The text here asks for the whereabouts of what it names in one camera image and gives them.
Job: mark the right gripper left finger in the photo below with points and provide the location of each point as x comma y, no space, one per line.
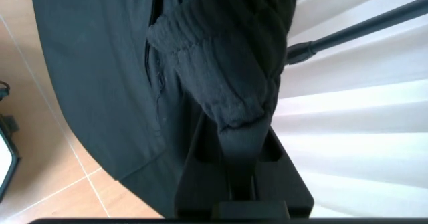
200,184

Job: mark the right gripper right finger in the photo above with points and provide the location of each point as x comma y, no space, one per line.
284,184

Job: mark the black garment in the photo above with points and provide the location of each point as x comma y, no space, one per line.
117,67

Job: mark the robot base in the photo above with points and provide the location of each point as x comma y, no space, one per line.
6,157

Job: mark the black clothes rack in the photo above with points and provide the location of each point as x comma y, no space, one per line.
351,28

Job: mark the beige curtain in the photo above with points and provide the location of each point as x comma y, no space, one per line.
351,117

